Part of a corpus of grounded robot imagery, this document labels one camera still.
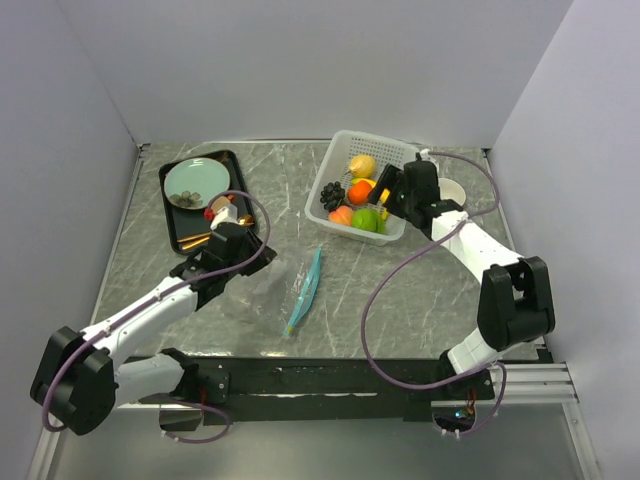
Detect fake yellow banana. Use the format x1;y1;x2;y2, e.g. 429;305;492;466
351;178;390;220

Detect fake yellow pear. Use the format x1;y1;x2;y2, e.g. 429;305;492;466
348;154;376;178

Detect fake orange fruit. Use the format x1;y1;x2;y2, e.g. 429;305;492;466
347;180;373;206

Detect fake green fruit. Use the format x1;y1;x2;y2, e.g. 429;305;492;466
351;209;383;233

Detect fake green leaf piece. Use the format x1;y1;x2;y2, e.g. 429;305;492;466
375;219;386;235

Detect fake peach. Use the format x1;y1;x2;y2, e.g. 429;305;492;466
328;205;354;226

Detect fake dark grapes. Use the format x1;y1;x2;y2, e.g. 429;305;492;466
320;182;346;212

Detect clear zip top bag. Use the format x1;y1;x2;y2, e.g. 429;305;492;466
244;247;324;339

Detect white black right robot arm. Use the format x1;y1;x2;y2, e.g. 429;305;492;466
368;160;556;398

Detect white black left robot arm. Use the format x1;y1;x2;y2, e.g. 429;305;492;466
30;222;277;435

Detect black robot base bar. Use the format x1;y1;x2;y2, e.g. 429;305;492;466
137;344;506;434

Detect gold spoon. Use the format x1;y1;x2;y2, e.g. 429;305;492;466
178;215;255;244

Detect red and white bowl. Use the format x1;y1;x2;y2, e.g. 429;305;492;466
438;178;467;207

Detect gold knife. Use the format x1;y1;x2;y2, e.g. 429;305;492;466
179;234;211;251

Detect orange ceramic cup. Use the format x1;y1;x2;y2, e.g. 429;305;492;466
209;194;235;213

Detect black rectangular tray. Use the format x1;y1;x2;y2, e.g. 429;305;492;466
158;149;246;255

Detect white perforated plastic basket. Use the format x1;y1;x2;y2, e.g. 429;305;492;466
305;130;419;246

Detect light teal plate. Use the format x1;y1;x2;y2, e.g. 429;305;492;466
163;157;231;210

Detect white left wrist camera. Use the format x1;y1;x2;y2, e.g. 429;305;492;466
204;204;238;231

